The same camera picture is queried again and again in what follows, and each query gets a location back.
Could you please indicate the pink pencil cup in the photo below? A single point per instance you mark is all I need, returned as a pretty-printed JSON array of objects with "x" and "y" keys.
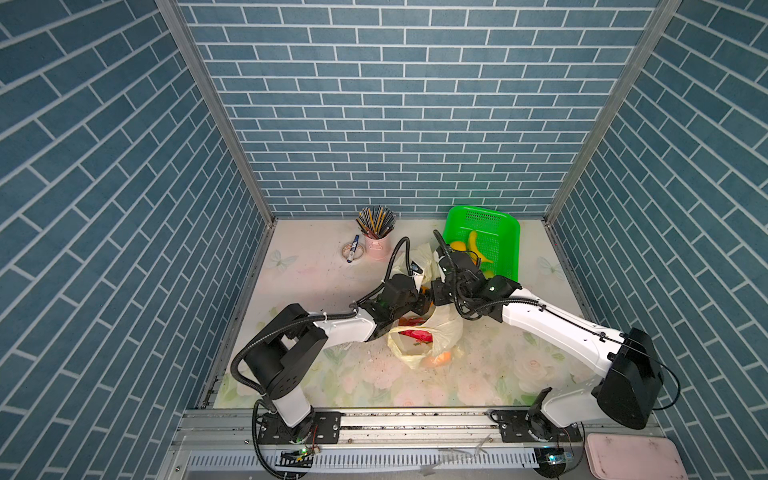
[{"x": 378, "y": 249}]

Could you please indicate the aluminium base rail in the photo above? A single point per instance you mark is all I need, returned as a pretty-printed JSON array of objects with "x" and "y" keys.
[{"x": 425, "y": 441}]

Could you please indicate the yellow printed plastic bag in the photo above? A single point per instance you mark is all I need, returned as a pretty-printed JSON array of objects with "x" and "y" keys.
[{"x": 443, "y": 322}]

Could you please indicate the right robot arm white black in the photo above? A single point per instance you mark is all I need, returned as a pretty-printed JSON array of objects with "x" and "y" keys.
[{"x": 627, "y": 375}]

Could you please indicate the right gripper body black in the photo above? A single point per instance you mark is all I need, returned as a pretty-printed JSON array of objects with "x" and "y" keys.
[{"x": 441, "y": 291}]

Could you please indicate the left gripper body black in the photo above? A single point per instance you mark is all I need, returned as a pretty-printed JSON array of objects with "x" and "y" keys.
[{"x": 418, "y": 304}]

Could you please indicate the green plastic basket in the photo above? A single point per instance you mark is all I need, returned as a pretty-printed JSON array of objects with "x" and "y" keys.
[{"x": 498, "y": 237}]

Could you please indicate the red dragon fruit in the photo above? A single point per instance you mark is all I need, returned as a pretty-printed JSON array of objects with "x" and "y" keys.
[{"x": 420, "y": 336}]

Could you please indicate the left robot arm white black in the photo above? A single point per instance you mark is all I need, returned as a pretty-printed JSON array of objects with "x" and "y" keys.
[{"x": 275, "y": 361}]

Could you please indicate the bundle of coloured pencils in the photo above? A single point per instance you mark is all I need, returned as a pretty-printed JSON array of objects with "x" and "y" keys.
[{"x": 376, "y": 222}]

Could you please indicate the blue marker pen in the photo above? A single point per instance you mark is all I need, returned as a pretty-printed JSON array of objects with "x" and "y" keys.
[{"x": 352, "y": 250}]

